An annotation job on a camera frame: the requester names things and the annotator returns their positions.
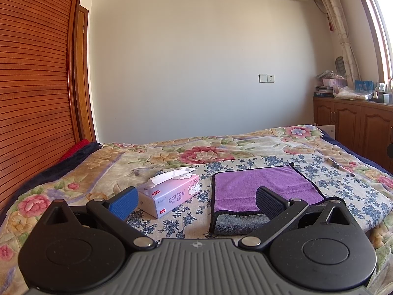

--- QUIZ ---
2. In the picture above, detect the purple and grey microfibre towel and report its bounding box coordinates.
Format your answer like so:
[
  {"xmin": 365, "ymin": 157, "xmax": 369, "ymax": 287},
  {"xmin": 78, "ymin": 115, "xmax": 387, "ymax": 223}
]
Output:
[{"xmin": 209, "ymin": 163, "xmax": 324, "ymax": 236}]

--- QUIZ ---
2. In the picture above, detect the floral bed quilt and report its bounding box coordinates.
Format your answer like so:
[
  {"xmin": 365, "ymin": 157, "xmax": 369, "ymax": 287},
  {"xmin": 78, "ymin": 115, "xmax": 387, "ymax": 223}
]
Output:
[{"xmin": 1, "ymin": 125, "xmax": 392, "ymax": 294}]

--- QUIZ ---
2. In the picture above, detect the pink cotton tissue box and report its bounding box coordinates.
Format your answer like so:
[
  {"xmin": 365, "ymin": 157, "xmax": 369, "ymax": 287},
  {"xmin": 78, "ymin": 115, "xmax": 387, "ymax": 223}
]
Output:
[{"xmin": 137, "ymin": 167, "xmax": 200, "ymax": 219}]

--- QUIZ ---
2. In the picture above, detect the red blanket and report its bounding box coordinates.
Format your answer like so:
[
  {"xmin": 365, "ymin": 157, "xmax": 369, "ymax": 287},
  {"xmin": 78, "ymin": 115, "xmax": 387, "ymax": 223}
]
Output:
[{"xmin": 59, "ymin": 139, "xmax": 91, "ymax": 162}]

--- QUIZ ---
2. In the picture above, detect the blue floral white cloth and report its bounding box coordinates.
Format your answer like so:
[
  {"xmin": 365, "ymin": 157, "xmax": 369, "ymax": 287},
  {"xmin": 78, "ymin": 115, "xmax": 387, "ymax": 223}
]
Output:
[{"xmin": 127, "ymin": 154, "xmax": 392, "ymax": 240}]

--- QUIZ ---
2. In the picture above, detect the wooden door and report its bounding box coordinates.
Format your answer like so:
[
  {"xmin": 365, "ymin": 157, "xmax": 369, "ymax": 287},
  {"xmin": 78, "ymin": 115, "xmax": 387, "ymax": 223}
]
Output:
[{"xmin": 74, "ymin": 5, "xmax": 96, "ymax": 142}]

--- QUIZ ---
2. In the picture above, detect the white cardboard box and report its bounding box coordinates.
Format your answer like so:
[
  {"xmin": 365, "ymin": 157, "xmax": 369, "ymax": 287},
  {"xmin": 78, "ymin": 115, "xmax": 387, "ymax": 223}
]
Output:
[{"xmin": 318, "ymin": 125, "xmax": 335, "ymax": 139}]

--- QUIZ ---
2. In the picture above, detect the dark blue bed sheet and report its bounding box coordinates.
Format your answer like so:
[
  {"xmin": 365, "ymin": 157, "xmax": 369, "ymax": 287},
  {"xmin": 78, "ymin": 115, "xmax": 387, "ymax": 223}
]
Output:
[{"xmin": 316, "ymin": 125, "xmax": 393, "ymax": 177}]

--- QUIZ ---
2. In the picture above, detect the wooden sideboard cabinet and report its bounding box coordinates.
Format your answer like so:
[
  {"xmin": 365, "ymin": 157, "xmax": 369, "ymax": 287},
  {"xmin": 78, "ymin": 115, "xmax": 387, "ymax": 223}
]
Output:
[{"xmin": 313, "ymin": 97, "xmax": 392, "ymax": 172}]

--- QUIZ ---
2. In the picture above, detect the clutter pile on cabinet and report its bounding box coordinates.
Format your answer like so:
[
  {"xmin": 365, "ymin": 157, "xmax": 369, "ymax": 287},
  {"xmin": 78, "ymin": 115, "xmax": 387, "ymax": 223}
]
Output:
[{"xmin": 314, "ymin": 57, "xmax": 392, "ymax": 104}]

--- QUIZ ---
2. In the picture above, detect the patterned beige curtain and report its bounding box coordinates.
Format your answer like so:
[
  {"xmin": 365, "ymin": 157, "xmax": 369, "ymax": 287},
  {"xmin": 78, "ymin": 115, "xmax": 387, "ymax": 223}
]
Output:
[{"xmin": 321, "ymin": 0, "xmax": 360, "ymax": 88}]

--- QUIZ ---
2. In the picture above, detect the wooden slatted wardrobe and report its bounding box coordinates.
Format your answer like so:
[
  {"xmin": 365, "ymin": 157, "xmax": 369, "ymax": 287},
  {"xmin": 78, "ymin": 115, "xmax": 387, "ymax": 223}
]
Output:
[{"xmin": 1, "ymin": 0, "xmax": 80, "ymax": 208}]

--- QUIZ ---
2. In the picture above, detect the white wall socket switch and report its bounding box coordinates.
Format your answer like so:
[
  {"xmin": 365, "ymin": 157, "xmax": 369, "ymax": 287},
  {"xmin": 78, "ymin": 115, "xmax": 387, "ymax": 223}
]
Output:
[{"xmin": 258, "ymin": 74, "xmax": 275, "ymax": 83}]

